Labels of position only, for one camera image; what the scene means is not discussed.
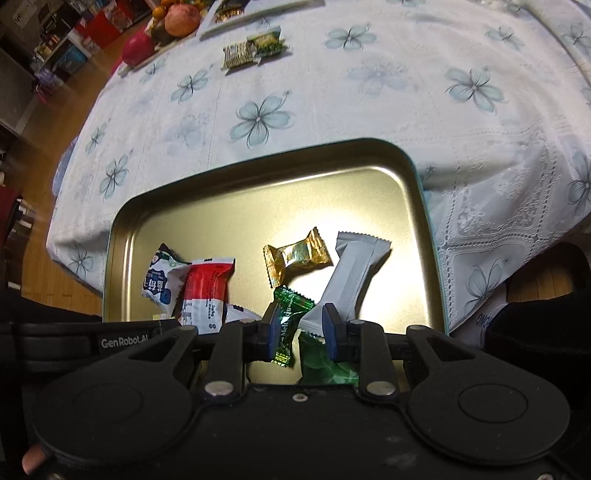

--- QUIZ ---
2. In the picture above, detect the plain white snack packet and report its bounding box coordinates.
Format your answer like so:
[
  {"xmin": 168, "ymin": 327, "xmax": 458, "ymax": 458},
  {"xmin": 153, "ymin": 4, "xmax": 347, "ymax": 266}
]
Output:
[{"xmin": 224, "ymin": 303, "xmax": 264, "ymax": 326}]

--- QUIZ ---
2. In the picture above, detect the cluttered shelf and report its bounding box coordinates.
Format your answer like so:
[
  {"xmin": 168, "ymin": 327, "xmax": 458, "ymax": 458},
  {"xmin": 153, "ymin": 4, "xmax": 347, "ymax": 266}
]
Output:
[{"xmin": 0, "ymin": 0, "xmax": 153, "ymax": 97}]

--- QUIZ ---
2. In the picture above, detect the gold metal tin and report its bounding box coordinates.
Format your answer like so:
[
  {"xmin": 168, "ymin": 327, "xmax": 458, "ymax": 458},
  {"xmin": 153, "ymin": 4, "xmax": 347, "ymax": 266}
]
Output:
[{"xmin": 102, "ymin": 137, "xmax": 450, "ymax": 385}]

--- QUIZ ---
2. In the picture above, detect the white printed bag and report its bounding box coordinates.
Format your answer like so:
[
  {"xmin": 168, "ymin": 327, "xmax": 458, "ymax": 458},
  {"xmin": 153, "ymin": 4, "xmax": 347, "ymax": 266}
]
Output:
[{"xmin": 455, "ymin": 295, "xmax": 509, "ymax": 349}]

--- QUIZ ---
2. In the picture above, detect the pale red apple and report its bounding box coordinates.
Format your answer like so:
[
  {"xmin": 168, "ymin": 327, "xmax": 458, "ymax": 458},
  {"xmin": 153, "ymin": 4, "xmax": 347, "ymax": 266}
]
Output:
[{"xmin": 165, "ymin": 4, "xmax": 201, "ymax": 38}]

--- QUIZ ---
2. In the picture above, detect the small blue-white snack packet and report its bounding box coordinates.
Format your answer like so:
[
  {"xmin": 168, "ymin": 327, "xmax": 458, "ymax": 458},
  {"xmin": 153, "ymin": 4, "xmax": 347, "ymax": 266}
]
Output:
[{"xmin": 141, "ymin": 243, "xmax": 192, "ymax": 317}]

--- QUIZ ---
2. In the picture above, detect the large green snack packet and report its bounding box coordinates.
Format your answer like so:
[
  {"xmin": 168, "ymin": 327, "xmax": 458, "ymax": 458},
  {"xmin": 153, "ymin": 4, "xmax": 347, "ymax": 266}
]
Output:
[{"xmin": 295, "ymin": 330, "xmax": 361, "ymax": 387}]

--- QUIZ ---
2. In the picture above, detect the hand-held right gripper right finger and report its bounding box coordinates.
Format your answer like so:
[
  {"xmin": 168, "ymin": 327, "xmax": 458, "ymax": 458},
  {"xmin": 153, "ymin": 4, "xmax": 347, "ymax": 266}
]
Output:
[{"xmin": 323, "ymin": 302, "xmax": 468, "ymax": 400}]

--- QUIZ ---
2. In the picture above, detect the yellow-green pea snack packet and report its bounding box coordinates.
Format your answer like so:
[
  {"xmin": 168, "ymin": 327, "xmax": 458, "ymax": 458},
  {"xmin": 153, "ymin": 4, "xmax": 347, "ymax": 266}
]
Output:
[{"xmin": 247, "ymin": 27, "xmax": 289, "ymax": 58}]

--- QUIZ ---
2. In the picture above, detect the person's left hand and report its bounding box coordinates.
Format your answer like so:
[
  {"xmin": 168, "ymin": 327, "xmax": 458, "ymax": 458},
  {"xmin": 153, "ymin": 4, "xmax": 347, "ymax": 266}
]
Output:
[{"xmin": 21, "ymin": 445, "xmax": 49, "ymax": 476}]

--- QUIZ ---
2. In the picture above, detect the dark red apple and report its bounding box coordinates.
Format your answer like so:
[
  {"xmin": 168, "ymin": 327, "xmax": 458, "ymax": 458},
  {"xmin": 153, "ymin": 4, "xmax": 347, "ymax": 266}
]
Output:
[{"xmin": 121, "ymin": 31, "xmax": 155, "ymax": 66}]

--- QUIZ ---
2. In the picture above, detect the brown patterned snack packet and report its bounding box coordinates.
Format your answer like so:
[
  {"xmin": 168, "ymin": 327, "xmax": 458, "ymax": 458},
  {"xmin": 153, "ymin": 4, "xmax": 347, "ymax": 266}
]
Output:
[{"xmin": 222, "ymin": 41, "xmax": 259, "ymax": 71}]

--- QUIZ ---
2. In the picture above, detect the red and white snack packet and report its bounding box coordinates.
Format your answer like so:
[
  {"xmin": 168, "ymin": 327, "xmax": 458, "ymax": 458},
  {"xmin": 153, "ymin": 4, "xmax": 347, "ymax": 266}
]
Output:
[{"xmin": 178, "ymin": 257, "xmax": 236, "ymax": 335}]

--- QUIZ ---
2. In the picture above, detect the dark green foil candy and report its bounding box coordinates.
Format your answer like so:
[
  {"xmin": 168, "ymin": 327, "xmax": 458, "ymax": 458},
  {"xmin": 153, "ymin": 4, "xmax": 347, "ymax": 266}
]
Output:
[{"xmin": 267, "ymin": 285, "xmax": 315, "ymax": 368}]

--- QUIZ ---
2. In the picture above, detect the gold foil snack packet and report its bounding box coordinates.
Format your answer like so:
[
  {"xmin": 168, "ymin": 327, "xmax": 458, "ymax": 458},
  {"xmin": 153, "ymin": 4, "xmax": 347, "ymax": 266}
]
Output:
[{"xmin": 262, "ymin": 226, "xmax": 334, "ymax": 289}]

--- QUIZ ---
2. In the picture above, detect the white rectangular tray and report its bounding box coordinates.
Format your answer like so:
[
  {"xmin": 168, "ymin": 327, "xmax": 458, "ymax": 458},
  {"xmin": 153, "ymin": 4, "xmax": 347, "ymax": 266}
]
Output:
[{"xmin": 198, "ymin": 0, "xmax": 324, "ymax": 40}]

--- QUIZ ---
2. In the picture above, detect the white floral tablecloth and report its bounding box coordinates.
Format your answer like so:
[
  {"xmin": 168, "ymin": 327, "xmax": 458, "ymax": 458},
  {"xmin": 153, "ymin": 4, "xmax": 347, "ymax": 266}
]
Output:
[{"xmin": 46, "ymin": 0, "xmax": 591, "ymax": 334}]

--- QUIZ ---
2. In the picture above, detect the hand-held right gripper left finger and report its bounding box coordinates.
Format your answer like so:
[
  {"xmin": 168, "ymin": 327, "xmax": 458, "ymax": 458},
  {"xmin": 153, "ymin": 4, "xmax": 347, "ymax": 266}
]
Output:
[{"xmin": 130, "ymin": 302, "xmax": 283, "ymax": 400}]

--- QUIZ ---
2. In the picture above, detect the wooden fruit tray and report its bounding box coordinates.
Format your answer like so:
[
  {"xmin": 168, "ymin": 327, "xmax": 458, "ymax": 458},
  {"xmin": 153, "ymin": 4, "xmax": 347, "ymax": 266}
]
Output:
[{"xmin": 117, "ymin": 33, "xmax": 185, "ymax": 77}]

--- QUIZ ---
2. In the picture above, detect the long white snack packet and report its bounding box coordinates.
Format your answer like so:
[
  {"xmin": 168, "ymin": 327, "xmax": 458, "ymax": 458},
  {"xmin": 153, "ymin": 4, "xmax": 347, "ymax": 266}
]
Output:
[{"xmin": 300, "ymin": 231, "xmax": 392, "ymax": 335}]

